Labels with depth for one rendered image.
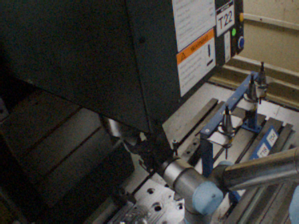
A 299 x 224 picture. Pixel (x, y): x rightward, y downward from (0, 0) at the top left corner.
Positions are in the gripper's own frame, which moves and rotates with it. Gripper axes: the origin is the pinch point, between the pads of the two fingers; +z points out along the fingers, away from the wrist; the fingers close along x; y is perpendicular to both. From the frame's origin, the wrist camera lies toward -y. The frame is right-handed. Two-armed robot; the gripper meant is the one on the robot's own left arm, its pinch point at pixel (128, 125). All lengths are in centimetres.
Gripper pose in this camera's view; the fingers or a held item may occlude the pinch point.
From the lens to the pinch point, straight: 95.6
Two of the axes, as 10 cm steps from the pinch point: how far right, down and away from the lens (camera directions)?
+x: 7.7, -4.9, 4.1
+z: -6.3, -5.1, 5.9
